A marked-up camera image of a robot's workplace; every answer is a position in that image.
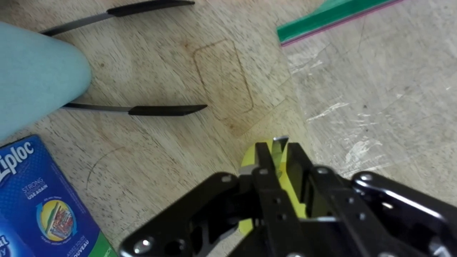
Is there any blue Ziploc box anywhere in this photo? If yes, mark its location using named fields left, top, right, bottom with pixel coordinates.
left=0, top=132, right=119, bottom=257

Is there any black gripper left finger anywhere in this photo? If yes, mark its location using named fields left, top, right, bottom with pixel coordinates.
left=119, top=141, right=293, bottom=257

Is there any light blue padded board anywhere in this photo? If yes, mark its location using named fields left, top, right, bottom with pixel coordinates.
left=0, top=19, right=94, bottom=142

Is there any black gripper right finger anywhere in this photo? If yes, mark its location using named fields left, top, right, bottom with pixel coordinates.
left=286, top=141, right=457, bottom=257

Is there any yellow plastic cup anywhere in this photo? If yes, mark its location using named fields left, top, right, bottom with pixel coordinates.
left=236, top=135, right=311, bottom=238

